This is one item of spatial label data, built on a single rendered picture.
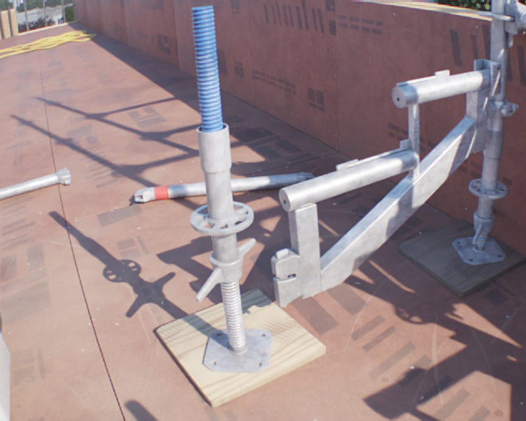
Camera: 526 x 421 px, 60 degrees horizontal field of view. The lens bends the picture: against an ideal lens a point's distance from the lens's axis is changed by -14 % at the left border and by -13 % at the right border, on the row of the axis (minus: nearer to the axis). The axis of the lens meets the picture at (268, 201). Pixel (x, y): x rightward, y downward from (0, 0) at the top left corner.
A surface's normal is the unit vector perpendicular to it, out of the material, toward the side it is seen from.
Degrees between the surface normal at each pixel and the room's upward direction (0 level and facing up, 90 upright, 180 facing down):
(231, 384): 0
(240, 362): 0
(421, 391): 0
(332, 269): 90
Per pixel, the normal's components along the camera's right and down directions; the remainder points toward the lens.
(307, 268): 0.44, 0.37
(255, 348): -0.06, -0.90
